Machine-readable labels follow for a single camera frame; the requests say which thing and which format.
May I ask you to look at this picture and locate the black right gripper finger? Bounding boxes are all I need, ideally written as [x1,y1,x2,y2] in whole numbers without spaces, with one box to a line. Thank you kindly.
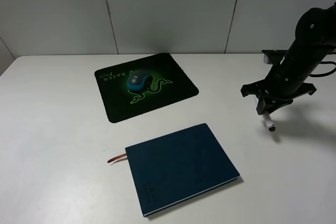
[265,98,293,114]
[256,90,270,115]

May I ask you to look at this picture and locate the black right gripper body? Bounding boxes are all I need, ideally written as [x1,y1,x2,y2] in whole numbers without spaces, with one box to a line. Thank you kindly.
[240,70,317,102]

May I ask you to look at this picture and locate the black white marker pen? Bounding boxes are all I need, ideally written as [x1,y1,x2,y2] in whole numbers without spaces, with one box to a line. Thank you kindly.
[262,112,276,132]

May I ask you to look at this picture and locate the teal grey computer mouse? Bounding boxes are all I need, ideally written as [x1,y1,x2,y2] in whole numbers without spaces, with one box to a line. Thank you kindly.
[127,69,153,92]

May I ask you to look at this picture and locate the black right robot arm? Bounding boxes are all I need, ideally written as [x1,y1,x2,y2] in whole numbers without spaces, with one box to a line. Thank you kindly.
[241,6,335,115]

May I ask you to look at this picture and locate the black green snake mouse pad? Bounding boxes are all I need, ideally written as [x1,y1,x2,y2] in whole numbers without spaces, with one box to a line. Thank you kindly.
[94,53,199,123]

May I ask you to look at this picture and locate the dark blue notebook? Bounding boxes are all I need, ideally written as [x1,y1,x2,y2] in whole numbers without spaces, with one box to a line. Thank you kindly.
[125,123,240,217]

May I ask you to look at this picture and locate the brown ribbon bookmark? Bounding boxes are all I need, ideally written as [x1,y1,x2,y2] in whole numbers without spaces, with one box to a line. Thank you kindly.
[107,153,127,164]

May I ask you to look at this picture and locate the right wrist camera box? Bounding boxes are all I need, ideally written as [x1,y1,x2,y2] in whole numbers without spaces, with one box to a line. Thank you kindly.
[261,49,287,65]

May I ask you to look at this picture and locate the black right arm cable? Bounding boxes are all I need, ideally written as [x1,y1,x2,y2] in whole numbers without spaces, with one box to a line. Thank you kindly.
[309,48,336,78]

